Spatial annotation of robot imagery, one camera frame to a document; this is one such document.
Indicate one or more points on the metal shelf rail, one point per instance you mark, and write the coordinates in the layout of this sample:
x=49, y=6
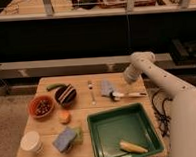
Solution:
x=91, y=65

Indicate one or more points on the brown striped bowl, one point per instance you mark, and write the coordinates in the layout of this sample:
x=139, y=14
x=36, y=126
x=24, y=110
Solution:
x=65, y=95

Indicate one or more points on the silver metal fork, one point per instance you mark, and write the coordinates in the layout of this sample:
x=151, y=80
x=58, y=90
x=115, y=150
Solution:
x=90, y=87

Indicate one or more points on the green plastic tray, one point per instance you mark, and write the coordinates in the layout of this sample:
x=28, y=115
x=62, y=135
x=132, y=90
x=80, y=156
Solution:
x=128, y=123

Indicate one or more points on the green yellow sponge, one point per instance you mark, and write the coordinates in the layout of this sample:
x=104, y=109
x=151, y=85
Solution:
x=79, y=135

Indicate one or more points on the green cucumber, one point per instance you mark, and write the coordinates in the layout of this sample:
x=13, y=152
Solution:
x=54, y=86

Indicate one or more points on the orange bowl with beans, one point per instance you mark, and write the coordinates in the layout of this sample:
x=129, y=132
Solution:
x=41, y=106

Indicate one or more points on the orange fruit piece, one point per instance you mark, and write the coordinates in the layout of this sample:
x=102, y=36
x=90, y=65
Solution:
x=64, y=117

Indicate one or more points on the white handled brush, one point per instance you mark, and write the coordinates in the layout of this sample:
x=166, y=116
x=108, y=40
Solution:
x=116, y=96

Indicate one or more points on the yellow corn cob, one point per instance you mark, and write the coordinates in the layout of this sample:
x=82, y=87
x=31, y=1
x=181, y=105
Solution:
x=126, y=146

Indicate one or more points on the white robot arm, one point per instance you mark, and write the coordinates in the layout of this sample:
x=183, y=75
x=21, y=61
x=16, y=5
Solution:
x=183, y=108

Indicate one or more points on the wooden table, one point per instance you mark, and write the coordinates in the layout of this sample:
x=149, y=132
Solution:
x=51, y=127

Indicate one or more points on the white paper cup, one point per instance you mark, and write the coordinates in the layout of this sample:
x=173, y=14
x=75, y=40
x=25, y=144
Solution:
x=31, y=142

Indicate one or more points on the blue sponge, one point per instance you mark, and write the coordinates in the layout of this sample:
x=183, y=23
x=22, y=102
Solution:
x=64, y=139

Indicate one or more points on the grey blue cloth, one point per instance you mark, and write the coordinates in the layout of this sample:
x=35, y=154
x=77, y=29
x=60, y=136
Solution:
x=107, y=88

